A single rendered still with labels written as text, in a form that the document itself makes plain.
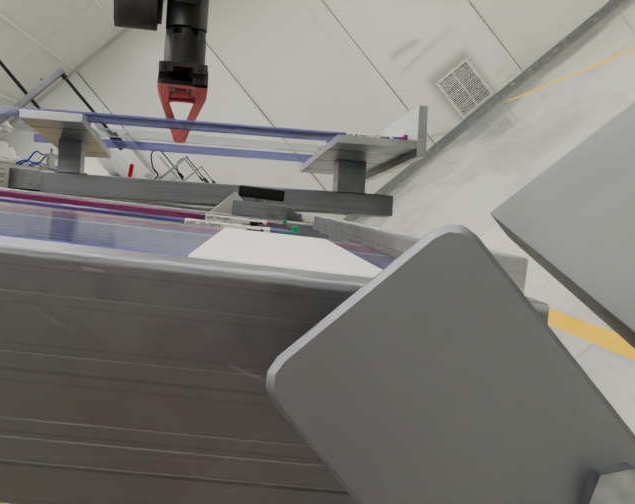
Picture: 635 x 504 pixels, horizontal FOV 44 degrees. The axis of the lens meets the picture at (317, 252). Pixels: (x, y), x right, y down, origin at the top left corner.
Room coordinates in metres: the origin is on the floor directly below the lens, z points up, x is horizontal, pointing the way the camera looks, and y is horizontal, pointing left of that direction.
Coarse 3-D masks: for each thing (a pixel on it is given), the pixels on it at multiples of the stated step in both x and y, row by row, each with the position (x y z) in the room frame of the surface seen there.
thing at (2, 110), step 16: (0, 112) 0.98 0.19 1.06; (16, 112) 0.98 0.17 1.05; (64, 112) 0.99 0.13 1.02; (80, 112) 0.99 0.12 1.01; (176, 128) 1.01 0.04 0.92; (192, 128) 1.00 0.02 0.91; (208, 128) 1.00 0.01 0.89; (224, 128) 1.01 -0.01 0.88; (240, 128) 1.01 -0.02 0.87; (256, 128) 1.01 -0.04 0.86; (272, 128) 1.01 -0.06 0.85; (288, 128) 1.01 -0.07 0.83
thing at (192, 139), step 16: (32, 128) 1.10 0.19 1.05; (96, 128) 1.11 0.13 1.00; (112, 128) 1.11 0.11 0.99; (208, 144) 1.13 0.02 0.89; (224, 144) 1.12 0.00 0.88; (240, 144) 1.12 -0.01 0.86; (256, 144) 1.13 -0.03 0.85; (272, 144) 1.13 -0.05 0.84; (288, 144) 1.13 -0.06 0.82; (304, 144) 1.13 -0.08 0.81
